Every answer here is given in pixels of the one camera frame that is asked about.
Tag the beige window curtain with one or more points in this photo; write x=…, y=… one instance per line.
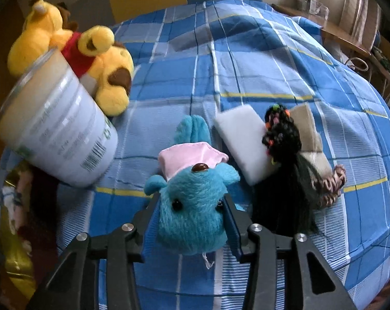
x=361, y=20

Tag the pink satin scrunchie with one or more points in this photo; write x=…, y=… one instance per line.
x=329, y=188

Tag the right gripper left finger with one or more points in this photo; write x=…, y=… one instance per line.
x=74, y=282

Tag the beige mesh cloth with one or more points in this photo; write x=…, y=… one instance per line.
x=311, y=141

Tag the blue plaid bed quilt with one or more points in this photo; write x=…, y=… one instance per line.
x=215, y=56

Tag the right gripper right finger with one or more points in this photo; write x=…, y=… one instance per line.
x=310, y=282

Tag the gold cardboard box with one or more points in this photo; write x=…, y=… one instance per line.
x=19, y=249

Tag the white metal formula can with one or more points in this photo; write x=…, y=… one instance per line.
x=50, y=119

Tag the clear containers on desk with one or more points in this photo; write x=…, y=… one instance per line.
x=313, y=7

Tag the blue plush toy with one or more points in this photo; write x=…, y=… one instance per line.
x=193, y=180

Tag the yellow giraffe plush toy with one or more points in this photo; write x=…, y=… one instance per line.
x=103, y=65

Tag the wooden desk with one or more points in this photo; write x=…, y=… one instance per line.
x=335, y=33

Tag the white foam sponge block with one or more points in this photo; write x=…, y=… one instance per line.
x=242, y=130

